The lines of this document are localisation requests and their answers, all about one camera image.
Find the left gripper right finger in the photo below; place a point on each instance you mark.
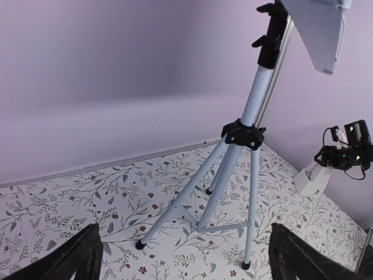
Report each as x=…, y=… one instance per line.
x=292, y=258

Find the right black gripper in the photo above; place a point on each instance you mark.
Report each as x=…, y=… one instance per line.
x=330, y=156

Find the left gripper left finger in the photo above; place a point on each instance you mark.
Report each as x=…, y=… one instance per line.
x=80, y=257

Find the white wedge block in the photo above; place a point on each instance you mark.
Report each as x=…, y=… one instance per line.
x=312, y=180

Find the light blue music stand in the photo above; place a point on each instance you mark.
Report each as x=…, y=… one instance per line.
x=321, y=25

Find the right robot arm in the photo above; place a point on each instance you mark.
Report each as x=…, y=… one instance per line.
x=353, y=147

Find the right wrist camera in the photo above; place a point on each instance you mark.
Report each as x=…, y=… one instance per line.
x=339, y=137

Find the right aluminium post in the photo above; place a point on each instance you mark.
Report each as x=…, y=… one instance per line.
x=270, y=90

